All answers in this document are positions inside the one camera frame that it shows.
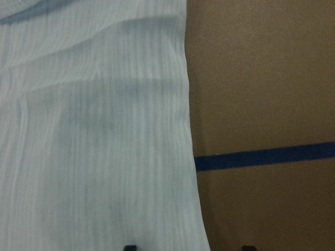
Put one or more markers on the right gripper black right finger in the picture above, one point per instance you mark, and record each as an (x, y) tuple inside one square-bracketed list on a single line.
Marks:
[(248, 248)]

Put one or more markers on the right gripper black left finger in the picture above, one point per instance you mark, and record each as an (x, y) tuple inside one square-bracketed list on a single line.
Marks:
[(130, 248)]

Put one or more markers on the light blue button shirt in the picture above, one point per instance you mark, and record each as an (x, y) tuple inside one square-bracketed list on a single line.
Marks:
[(96, 144)]

